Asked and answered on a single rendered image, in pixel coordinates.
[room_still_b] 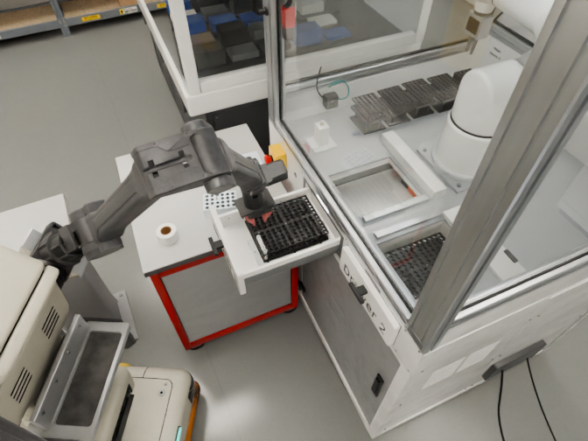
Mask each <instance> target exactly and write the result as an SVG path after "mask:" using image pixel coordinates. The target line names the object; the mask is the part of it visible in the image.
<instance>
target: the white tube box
mask: <svg viewBox="0 0 588 441"><path fill-rule="evenodd" d="M215 196H219V199H218V200H216V199H215ZM234 200H237V194H236V191H229V192H222V193H220V194H217V195H212V194H207V193H206V194H203V212H204V215H205V218H206V217H211V215H210V212H209V207H211V206H214V207H215V210H216V212H217V214H218V215H219V214H224V213H227V212H230V211H233V210H235V209H237V208H236V206H235V203H234Z"/></svg>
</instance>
